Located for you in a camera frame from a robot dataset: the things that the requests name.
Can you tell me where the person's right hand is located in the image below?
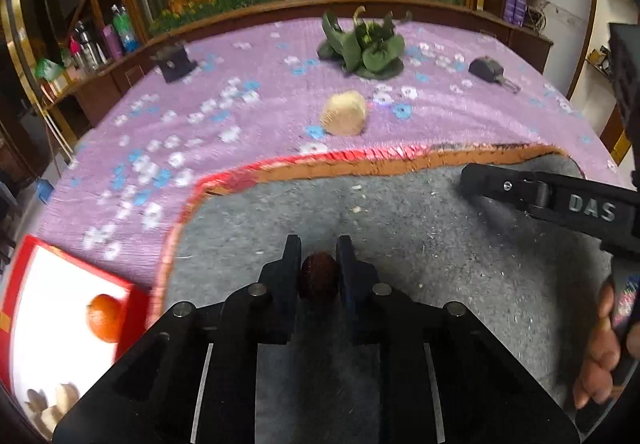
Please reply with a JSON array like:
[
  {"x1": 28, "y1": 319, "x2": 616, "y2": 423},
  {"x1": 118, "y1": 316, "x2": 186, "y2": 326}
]
[{"x1": 572, "y1": 281, "x2": 623, "y2": 410}]

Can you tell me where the black car key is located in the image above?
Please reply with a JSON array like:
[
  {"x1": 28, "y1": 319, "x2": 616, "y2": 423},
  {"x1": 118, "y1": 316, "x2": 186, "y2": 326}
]
[{"x1": 468, "y1": 55, "x2": 522, "y2": 94}]

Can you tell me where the dark red date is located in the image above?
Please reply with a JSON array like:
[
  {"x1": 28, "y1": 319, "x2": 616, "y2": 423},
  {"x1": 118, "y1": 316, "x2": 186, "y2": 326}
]
[{"x1": 299, "y1": 251, "x2": 341, "y2": 305}]

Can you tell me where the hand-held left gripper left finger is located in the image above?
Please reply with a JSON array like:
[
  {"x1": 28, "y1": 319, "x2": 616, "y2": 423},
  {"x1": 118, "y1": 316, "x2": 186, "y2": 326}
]
[{"x1": 52, "y1": 234, "x2": 303, "y2": 444}]

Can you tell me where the black cylindrical holder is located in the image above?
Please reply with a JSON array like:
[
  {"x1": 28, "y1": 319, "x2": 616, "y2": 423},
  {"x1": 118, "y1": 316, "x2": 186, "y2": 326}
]
[{"x1": 150, "y1": 42, "x2": 197, "y2": 84}]

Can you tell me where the beige lump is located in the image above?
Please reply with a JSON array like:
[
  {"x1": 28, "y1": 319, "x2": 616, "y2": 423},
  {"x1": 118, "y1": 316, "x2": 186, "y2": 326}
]
[{"x1": 320, "y1": 90, "x2": 368, "y2": 136}]

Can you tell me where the large orange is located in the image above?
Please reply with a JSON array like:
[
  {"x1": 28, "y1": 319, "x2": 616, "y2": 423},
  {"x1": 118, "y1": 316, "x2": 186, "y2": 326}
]
[{"x1": 86, "y1": 294, "x2": 126, "y2": 344}]

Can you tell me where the red box white inside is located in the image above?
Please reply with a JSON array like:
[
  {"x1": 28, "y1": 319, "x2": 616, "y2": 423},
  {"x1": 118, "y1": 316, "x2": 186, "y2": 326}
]
[{"x1": 0, "y1": 234, "x2": 151, "y2": 440}]

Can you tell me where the pink bottle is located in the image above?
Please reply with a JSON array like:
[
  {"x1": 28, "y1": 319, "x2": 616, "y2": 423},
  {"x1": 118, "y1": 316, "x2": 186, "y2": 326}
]
[{"x1": 102, "y1": 24, "x2": 123, "y2": 59}]

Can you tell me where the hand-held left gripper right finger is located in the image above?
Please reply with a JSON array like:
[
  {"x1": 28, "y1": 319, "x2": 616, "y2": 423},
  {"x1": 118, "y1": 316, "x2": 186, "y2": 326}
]
[{"x1": 337, "y1": 234, "x2": 579, "y2": 444}]

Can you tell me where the beige ridged block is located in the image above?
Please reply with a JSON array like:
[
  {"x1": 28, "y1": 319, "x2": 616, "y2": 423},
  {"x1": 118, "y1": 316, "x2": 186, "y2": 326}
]
[{"x1": 55, "y1": 383, "x2": 81, "y2": 412}]

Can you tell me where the green leafy vegetable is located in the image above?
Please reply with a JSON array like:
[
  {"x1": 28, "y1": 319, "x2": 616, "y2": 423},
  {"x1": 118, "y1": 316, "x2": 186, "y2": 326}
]
[{"x1": 317, "y1": 7, "x2": 413, "y2": 80}]

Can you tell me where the green plastic bottle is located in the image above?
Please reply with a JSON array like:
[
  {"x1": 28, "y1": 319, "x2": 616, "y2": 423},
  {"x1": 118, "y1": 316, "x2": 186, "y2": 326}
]
[{"x1": 111, "y1": 4, "x2": 140, "y2": 52}]

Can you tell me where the black thermos jug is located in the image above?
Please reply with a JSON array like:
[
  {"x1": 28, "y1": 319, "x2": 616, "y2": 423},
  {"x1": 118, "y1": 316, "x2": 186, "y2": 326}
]
[{"x1": 75, "y1": 22, "x2": 108, "y2": 70}]

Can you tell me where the purple floral tablecloth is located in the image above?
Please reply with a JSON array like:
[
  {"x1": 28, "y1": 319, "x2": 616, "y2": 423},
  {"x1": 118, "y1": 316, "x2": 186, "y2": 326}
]
[{"x1": 37, "y1": 17, "x2": 626, "y2": 305}]

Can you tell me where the cardboard box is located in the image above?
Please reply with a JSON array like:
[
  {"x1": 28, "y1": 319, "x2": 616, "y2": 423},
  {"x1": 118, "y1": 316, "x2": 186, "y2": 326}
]
[{"x1": 42, "y1": 74, "x2": 76, "y2": 98}]

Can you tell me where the green bag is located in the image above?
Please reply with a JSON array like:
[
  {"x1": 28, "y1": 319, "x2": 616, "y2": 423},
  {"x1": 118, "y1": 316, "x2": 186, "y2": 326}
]
[{"x1": 34, "y1": 58, "x2": 63, "y2": 81}]

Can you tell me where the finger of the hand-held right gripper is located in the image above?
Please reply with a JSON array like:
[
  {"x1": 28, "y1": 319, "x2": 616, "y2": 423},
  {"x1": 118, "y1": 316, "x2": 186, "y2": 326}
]
[{"x1": 460, "y1": 163, "x2": 549, "y2": 214}]

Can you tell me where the grey felt mat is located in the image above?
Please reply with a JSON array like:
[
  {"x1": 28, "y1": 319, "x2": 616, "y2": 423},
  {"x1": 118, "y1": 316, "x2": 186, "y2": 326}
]
[{"x1": 150, "y1": 144, "x2": 616, "y2": 425}]

